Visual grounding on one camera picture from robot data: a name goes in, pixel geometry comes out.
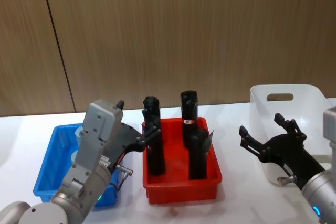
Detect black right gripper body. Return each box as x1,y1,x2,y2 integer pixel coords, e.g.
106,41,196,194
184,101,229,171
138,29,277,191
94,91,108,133
258,134,326,187

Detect red plastic bin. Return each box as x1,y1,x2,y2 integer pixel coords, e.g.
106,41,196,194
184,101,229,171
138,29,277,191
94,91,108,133
141,116,224,205

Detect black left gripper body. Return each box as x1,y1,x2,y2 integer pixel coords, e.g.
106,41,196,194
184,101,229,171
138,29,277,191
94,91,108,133
99,123,146,174

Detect gripper cable with plug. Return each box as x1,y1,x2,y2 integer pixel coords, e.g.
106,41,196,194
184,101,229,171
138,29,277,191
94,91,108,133
109,164,135,193
277,176,299,187

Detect left gripper cable with plug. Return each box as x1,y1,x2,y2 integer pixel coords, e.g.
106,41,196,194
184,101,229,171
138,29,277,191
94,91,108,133
109,164,135,193

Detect right gripper cable with plug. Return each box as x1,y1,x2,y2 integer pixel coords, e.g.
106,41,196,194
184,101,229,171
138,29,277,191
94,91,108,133
277,176,299,187

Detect white plastic basket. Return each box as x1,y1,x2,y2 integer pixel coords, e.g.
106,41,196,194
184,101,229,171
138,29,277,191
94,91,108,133
249,84,332,186

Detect blue plastic bin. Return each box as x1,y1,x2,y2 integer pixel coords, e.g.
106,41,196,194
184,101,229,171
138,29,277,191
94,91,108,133
33,123,119,207

